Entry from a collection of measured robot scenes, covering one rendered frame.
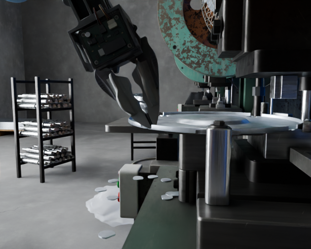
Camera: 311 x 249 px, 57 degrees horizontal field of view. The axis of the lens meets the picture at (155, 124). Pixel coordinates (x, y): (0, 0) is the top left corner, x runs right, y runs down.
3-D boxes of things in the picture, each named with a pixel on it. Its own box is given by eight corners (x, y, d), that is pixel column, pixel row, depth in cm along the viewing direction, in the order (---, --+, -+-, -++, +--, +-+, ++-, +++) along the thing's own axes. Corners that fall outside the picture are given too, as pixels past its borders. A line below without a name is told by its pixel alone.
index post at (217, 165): (205, 205, 33) (207, 121, 32) (204, 195, 36) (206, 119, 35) (230, 206, 32) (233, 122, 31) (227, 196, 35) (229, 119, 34)
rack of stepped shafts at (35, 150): (45, 184, 257) (40, 76, 246) (12, 176, 279) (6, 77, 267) (79, 172, 295) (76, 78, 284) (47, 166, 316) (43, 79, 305)
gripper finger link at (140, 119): (126, 142, 37) (95, 75, 36) (134, 135, 42) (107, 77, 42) (148, 132, 36) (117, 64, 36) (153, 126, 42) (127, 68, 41)
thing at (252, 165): (250, 182, 41) (251, 161, 41) (232, 152, 61) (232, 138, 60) (372, 187, 39) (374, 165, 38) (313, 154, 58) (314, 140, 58)
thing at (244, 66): (253, 90, 39) (254, 49, 39) (234, 90, 59) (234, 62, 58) (381, 90, 37) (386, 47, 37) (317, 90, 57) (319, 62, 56)
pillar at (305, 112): (301, 142, 56) (305, 68, 54) (297, 140, 58) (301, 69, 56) (313, 143, 55) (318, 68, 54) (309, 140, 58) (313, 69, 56)
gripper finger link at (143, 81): (149, 132, 36) (117, 64, 36) (154, 126, 42) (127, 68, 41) (171, 121, 36) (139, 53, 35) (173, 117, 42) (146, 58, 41)
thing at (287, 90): (275, 98, 46) (276, 75, 46) (268, 98, 51) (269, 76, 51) (296, 99, 46) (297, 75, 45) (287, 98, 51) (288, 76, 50)
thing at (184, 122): (228, 143, 30) (228, 135, 30) (97, 120, 53) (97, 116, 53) (333, 123, 49) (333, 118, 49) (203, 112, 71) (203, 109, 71)
